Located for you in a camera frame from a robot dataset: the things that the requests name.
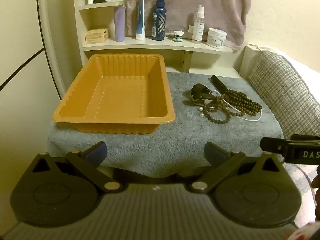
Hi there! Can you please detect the red white printed packet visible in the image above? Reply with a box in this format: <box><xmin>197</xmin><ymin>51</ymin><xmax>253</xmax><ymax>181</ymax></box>
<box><xmin>287</xmin><ymin>224</ymin><xmax>320</xmax><ymax>240</ymax></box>

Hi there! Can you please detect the dark wooden bead necklace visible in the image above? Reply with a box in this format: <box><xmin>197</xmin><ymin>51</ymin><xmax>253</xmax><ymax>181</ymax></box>
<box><xmin>221</xmin><ymin>90</ymin><xmax>263</xmax><ymax>117</ymax></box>

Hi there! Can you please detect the clear spray bottle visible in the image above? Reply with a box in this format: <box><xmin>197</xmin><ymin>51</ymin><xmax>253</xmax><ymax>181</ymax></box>
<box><xmin>192</xmin><ymin>5</ymin><xmax>205</xmax><ymax>42</ymax></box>

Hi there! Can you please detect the dark blue spray bottle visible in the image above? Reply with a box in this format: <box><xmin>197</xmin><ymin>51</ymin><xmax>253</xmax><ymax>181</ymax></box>
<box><xmin>151</xmin><ymin>0</ymin><xmax>167</xmax><ymax>41</ymax></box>

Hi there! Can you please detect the grey woven cushion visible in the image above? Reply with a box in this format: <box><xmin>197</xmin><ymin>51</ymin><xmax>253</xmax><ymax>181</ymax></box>
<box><xmin>247</xmin><ymin>50</ymin><xmax>320</xmax><ymax>140</ymax></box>

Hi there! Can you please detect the pink patterned cloth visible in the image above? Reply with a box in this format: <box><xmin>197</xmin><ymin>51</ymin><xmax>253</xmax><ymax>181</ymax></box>
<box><xmin>282</xmin><ymin>164</ymin><xmax>317</xmax><ymax>230</ymax></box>

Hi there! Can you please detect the orange plastic tray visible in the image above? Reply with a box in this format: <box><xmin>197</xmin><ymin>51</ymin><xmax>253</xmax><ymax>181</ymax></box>
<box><xmin>52</xmin><ymin>53</ymin><xmax>176</xmax><ymax>134</ymax></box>

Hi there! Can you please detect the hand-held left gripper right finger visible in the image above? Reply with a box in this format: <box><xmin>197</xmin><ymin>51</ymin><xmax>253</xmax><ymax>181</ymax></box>
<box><xmin>189</xmin><ymin>142</ymin><xmax>285</xmax><ymax>193</ymax></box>

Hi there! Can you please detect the cream wooden shelf unit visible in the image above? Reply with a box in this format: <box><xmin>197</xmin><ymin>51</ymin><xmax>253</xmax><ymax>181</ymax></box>
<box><xmin>74</xmin><ymin>0</ymin><xmax>242</xmax><ymax>79</ymax></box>

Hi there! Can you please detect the beige cardboard box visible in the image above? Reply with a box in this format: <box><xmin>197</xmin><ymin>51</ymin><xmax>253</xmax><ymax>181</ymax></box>
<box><xmin>84</xmin><ymin>27</ymin><xmax>109</xmax><ymax>45</ymax></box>

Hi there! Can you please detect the brown bead bracelet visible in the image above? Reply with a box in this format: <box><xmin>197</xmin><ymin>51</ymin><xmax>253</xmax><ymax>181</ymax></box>
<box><xmin>201</xmin><ymin>100</ymin><xmax>232</xmax><ymax>124</ymax></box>

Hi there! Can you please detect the black leather wristband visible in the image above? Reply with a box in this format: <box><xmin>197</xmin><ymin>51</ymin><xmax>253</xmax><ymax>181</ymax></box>
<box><xmin>191</xmin><ymin>83</ymin><xmax>215</xmax><ymax>105</ymax></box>

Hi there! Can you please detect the purple cosmetic tube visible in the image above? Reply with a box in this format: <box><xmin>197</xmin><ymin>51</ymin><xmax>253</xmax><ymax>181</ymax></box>
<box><xmin>114</xmin><ymin>6</ymin><xmax>126</xmax><ymax>42</ymax></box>

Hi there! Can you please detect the cream wooden bed frame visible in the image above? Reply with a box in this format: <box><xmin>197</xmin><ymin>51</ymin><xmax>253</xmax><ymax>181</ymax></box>
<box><xmin>234</xmin><ymin>45</ymin><xmax>263</xmax><ymax>80</ymax></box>

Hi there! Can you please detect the grey terry towel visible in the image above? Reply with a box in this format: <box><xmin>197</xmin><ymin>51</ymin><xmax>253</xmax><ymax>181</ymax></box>
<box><xmin>47</xmin><ymin>72</ymin><xmax>284</xmax><ymax>178</ymax></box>

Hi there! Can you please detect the person's right hand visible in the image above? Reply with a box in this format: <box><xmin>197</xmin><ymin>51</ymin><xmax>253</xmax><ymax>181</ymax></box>
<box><xmin>311</xmin><ymin>165</ymin><xmax>320</xmax><ymax>189</ymax></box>

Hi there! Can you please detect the brown wooden bead necklace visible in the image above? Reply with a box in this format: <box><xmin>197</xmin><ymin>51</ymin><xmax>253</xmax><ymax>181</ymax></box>
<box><xmin>212</xmin><ymin>90</ymin><xmax>262</xmax><ymax>123</ymax></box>

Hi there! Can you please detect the mauve hanging towel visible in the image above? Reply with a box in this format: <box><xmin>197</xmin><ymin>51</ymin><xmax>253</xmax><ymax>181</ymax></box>
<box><xmin>126</xmin><ymin>0</ymin><xmax>247</xmax><ymax>50</ymax></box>

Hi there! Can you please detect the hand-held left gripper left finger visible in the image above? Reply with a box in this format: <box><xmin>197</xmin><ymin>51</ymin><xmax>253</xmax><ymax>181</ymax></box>
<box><xmin>32</xmin><ymin>141</ymin><xmax>123</xmax><ymax>193</ymax></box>

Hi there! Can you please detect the cream curved side panel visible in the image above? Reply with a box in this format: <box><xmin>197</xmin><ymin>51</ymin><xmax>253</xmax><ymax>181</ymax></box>
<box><xmin>36</xmin><ymin>0</ymin><xmax>83</xmax><ymax>100</ymax></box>

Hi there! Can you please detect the blue white cosmetic tube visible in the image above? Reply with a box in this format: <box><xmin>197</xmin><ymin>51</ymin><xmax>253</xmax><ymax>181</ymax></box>
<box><xmin>136</xmin><ymin>0</ymin><xmax>146</xmax><ymax>41</ymax></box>

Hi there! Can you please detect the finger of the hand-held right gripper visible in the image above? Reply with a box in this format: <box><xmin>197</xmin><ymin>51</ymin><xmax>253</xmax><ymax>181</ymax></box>
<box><xmin>260</xmin><ymin>137</ymin><xmax>292</xmax><ymax>157</ymax></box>

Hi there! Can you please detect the large white cream jar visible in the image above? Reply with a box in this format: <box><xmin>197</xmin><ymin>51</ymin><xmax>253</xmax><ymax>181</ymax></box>
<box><xmin>206</xmin><ymin>28</ymin><xmax>227</xmax><ymax>49</ymax></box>

